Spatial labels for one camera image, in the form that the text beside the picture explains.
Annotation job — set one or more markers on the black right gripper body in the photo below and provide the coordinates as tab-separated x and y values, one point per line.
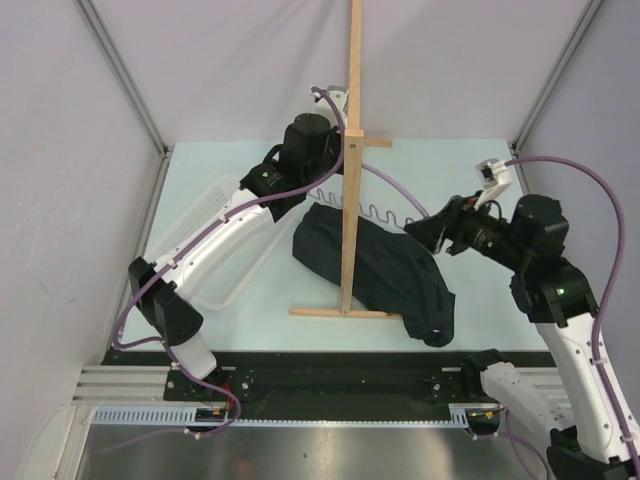
476	228

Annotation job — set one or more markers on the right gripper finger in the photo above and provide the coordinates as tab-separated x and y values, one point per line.
445	247
433	231

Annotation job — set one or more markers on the dark green shorts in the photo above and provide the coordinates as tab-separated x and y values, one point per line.
392	273

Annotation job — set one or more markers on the purple wire hanger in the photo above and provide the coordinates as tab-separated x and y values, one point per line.
382	199

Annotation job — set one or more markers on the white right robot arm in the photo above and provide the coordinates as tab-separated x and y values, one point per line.
596	440

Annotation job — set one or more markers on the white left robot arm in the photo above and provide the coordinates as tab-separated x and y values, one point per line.
309	154

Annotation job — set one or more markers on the wooden hanger stand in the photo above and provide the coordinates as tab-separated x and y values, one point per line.
355	141

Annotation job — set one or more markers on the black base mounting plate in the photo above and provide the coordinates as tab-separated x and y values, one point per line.
355	384

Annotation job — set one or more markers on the white plastic basket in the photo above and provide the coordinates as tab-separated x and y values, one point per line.
211	253

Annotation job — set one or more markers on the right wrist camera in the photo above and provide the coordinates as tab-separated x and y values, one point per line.
495	178

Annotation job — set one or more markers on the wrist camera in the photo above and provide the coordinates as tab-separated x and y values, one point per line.
333	94
495	178

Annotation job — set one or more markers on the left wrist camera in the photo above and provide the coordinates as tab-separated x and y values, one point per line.
333	94

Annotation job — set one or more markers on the white slotted cable duct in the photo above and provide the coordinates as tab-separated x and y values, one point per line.
204	417

